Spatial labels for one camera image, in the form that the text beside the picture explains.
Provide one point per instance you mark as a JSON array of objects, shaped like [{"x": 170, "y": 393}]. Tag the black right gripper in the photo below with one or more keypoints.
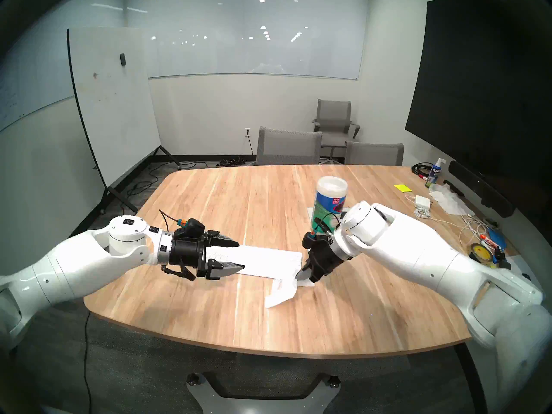
[{"x": 323, "y": 258}]

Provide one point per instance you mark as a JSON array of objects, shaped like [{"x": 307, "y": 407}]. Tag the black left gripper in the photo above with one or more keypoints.
[{"x": 187, "y": 252}]

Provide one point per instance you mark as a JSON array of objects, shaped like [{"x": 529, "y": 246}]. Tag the white disinfecting wipe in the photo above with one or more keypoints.
[{"x": 282, "y": 294}]

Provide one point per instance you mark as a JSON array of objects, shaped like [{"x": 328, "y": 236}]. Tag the green blue wipes canister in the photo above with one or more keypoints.
[{"x": 327, "y": 197}]

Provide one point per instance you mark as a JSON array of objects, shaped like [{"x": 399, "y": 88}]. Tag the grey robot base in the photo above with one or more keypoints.
[{"x": 258, "y": 406}]

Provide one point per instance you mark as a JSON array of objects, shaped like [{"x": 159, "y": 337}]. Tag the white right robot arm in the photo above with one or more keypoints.
[{"x": 431, "y": 253}]

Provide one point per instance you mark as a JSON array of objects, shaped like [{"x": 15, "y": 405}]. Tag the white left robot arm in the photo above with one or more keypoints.
[{"x": 86, "y": 262}]

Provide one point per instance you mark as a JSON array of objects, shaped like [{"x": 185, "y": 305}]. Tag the white slim keyboard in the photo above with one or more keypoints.
[{"x": 267, "y": 260}]

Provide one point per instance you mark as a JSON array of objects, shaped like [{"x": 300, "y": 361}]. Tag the black base knob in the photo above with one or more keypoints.
[
  {"x": 192, "y": 378},
  {"x": 333, "y": 380}
]

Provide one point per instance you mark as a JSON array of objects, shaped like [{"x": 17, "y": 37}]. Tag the grey mesh chair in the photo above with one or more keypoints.
[
  {"x": 373, "y": 154},
  {"x": 286, "y": 145}
]

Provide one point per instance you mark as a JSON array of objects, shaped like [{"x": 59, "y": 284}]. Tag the yellow sticky note pad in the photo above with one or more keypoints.
[{"x": 403, "y": 188}]

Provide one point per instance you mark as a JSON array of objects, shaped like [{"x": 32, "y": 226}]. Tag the crumpled white tissue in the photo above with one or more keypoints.
[{"x": 450, "y": 202}]

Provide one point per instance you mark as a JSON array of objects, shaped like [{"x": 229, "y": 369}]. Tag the grey office chair with armrests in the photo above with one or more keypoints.
[{"x": 334, "y": 115}]

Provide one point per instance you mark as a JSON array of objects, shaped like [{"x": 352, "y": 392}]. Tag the whiteboard cleaner spray bottle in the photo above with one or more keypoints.
[{"x": 434, "y": 174}]

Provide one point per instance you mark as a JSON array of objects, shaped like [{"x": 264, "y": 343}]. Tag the yellow tape roll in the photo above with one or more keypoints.
[{"x": 481, "y": 253}]

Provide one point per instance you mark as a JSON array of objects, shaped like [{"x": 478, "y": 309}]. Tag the white orange glue bottle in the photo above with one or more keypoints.
[{"x": 491, "y": 241}]

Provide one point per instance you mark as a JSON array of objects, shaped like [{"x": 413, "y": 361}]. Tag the white mobile whiteboard on stand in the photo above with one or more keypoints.
[{"x": 112, "y": 98}]

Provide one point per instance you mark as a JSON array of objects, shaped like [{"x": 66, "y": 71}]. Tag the blue plastic item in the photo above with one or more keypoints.
[{"x": 498, "y": 235}]

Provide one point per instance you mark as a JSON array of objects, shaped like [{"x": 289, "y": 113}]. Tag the black video sound bar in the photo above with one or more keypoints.
[{"x": 483, "y": 189}]

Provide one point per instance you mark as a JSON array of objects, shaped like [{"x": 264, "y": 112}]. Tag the black block eraser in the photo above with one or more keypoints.
[{"x": 503, "y": 262}]

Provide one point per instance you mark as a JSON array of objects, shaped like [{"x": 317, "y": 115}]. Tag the white paper sheet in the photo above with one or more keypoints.
[{"x": 519, "y": 264}]

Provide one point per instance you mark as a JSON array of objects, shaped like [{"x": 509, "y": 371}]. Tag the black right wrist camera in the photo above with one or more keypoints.
[{"x": 309, "y": 240}]

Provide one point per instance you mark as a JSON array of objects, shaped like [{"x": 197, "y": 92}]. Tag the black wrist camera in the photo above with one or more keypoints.
[
  {"x": 309, "y": 240},
  {"x": 192, "y": 228}
]

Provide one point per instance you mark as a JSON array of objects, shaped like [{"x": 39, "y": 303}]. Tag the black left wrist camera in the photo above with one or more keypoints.
[{"x": 192, "y": 228}]

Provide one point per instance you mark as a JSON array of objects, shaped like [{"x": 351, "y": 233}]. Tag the wide glass wall whiteboard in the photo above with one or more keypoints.
[{"x": 258, "y": 51}]

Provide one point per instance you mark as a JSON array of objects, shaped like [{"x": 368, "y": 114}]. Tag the large black wall screen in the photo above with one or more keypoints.
[{"x": 474, "y": 94}]

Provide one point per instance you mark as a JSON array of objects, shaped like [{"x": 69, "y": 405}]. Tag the glass wall whiteboard with writing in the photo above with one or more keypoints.
[{"x": 34, "y": 72}]

